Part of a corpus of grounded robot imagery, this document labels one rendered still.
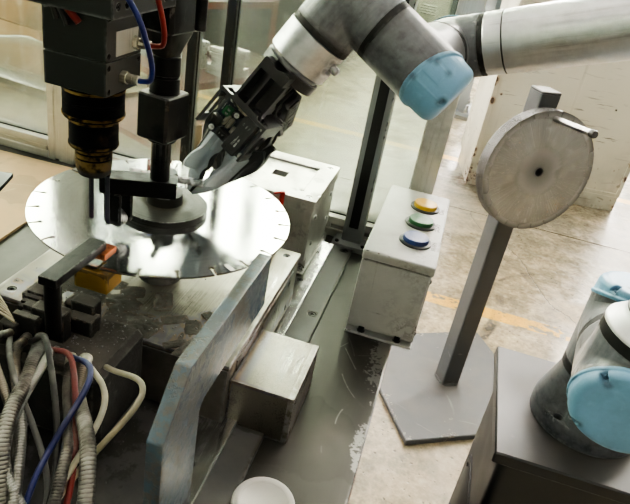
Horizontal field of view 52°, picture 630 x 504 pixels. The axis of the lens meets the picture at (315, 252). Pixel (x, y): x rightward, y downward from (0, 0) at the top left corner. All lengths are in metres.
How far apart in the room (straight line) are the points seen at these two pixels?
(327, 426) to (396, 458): 1.07
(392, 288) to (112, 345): 0.43
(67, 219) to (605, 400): 0.64
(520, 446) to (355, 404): 0.23
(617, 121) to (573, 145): 2.19
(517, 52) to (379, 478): 1.31
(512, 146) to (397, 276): 0.83
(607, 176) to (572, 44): 3.33
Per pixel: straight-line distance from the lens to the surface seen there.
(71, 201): 0.87
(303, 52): 0.73
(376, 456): 1.90
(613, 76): 3.92
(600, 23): 0.79
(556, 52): 0.80
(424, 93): 0.70
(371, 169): 1.19
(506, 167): 1.73
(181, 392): 0.52
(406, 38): 0.70
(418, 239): 0.99
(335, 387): 0.91
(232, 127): 0.75
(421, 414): 2.04
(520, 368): 1.07
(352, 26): 0.72
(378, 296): 0.98
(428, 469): 1.92
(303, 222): 1.07
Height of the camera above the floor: 1.34
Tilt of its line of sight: 29 degrees down
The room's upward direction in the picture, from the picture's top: 11 degrees clockwise
